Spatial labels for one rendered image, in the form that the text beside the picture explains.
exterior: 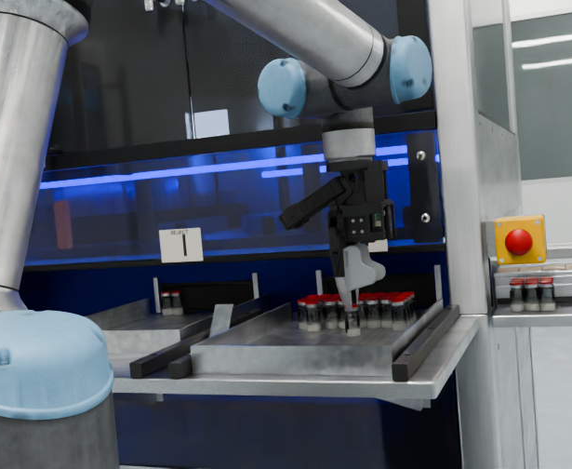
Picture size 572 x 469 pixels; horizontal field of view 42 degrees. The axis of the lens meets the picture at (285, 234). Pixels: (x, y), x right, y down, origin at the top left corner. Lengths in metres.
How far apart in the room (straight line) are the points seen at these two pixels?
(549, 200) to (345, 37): 5.03
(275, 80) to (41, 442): 0.59
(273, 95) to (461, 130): 0.36
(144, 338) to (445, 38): 0.65
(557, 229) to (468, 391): 4.60
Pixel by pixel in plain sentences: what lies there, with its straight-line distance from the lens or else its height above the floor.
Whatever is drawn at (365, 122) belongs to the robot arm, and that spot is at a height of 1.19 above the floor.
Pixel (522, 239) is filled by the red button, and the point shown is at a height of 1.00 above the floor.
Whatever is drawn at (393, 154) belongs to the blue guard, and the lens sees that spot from 1.24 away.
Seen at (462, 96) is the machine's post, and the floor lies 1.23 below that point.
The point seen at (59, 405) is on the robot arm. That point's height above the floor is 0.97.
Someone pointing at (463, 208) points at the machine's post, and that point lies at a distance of 1.22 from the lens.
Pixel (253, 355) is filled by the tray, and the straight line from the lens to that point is 0.93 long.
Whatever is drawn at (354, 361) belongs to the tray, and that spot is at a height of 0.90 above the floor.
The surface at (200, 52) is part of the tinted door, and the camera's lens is 1.38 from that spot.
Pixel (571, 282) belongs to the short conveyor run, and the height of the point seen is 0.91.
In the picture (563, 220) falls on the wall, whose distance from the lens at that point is 5.82.
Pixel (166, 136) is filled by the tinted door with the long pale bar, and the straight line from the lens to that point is 1.40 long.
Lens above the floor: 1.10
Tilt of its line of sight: 3 degrees down
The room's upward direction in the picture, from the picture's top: 5 degrees counter-clockwise
